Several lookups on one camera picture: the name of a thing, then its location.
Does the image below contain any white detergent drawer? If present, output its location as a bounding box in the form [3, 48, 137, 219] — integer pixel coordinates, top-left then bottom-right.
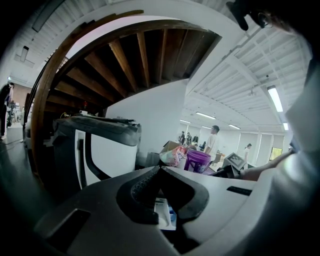
[153, 196, 179, 231]

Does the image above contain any purple plastic tub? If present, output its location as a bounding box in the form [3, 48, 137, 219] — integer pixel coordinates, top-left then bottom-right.
[186, 149, 212, 175]

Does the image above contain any black head-mounted camera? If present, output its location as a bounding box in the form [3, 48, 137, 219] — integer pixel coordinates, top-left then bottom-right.
[226, 0, 254, 32]

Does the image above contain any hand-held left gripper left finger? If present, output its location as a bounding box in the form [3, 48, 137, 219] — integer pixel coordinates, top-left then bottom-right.
[33, 165, 181, 256]

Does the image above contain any person's face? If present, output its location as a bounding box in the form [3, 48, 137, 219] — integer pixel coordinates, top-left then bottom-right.
[257, 9, 301, 36]

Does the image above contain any person's right forearm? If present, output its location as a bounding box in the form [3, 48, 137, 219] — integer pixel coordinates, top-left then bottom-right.
[239, 149, 295, 181]

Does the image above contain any pink detergent refill pouch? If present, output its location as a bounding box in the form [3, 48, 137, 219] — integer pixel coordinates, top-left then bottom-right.
[159, 145, 189, 168]

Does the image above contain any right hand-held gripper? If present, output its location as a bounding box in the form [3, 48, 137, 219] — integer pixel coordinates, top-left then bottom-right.
[215, 152, 247, 180]

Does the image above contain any dark wooden shelf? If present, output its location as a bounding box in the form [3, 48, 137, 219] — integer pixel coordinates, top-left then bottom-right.
[29, 9, 223, 176]

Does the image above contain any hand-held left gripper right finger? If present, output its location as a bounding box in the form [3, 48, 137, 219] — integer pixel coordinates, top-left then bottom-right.
[159, 165, 275, 256]

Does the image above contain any white black-trimmed appliance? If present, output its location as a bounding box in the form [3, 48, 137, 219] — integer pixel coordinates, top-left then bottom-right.
[51, 115, 142, 191]

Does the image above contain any open cardboard box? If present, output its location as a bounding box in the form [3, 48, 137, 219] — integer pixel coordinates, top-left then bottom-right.
[162, 140, 186, 156]

